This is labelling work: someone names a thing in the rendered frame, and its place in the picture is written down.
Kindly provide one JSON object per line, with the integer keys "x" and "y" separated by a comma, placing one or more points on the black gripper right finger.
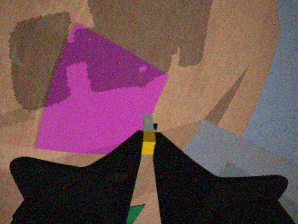
{"x": 188, "y": 193}

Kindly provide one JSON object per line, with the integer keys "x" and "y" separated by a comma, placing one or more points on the magenta translucent square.
{"x": 98, "y": 96}

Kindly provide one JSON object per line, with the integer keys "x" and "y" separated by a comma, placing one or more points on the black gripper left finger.
{"x": 104, "y": 187}

